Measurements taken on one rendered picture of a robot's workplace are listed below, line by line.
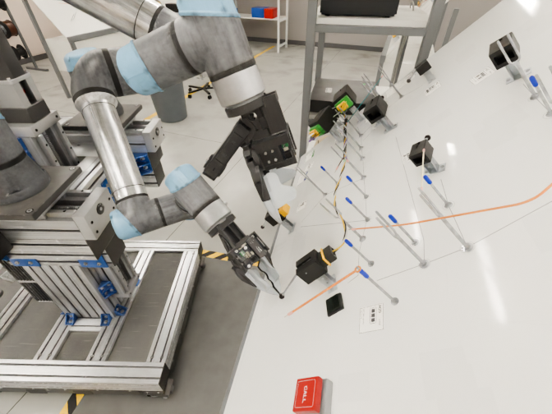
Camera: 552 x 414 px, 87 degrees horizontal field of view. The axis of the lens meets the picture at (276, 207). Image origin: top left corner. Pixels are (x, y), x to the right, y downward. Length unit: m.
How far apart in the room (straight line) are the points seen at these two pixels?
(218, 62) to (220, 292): 1.67
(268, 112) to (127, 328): 1.48
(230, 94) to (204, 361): 1.53
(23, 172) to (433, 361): 0.97
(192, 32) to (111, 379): 1.47
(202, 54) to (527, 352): 0.54
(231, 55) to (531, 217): 0.49
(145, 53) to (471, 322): 0.58
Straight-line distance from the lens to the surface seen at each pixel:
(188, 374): 1.79
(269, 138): 0.47
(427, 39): 1.38
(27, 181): 0.98
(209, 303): 1.95
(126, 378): 1.64
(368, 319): 0.58
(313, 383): 0.56
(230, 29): 0.46
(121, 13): 0.63
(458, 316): 0.50
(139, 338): 1.71
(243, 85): 0.45
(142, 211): 0.74
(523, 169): 0.64
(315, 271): 0.63
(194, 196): 0.64
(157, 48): 0.49
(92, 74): 0.88
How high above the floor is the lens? 1.63
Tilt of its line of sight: 41 degrees down
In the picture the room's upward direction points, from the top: straight up
